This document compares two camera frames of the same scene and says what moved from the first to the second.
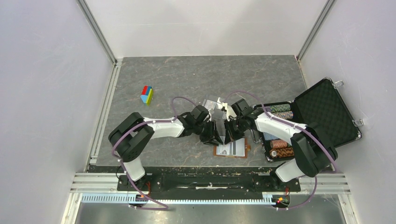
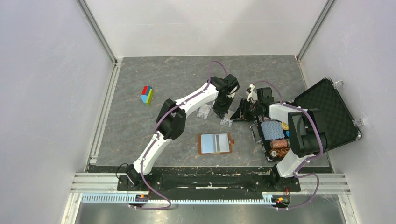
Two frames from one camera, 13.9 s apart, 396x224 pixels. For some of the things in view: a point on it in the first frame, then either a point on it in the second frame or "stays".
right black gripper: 230,136 → 242,113
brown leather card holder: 247,148 → 214,143
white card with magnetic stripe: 238,147 → 221,143
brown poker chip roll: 282,152 stays
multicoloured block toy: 147,94 stays
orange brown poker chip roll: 278,143 stays
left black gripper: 212,132 → 221,112
